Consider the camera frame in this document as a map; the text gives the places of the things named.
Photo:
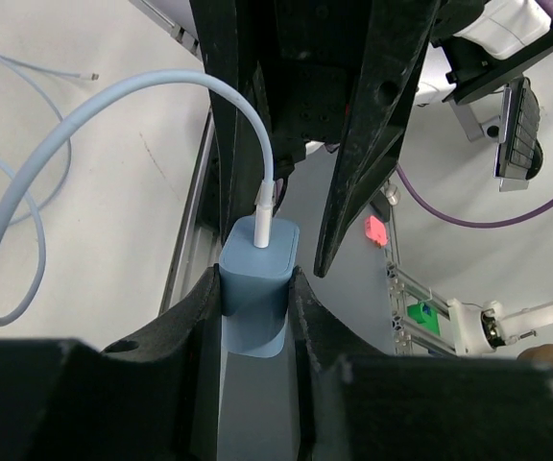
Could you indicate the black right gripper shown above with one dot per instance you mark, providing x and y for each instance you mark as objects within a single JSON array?
[{"x": 340, "y": 72}]

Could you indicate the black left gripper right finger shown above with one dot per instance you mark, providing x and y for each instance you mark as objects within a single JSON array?
[{"x": 357, "y": 403}]

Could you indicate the blue charger plug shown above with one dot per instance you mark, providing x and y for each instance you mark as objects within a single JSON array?
[{"x": 254, "y": 288}]

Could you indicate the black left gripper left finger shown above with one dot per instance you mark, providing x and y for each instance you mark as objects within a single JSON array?
[{"x": 152, "y": 395}]

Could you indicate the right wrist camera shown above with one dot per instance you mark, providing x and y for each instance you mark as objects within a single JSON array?
[{"x": 507, "y": 26}]

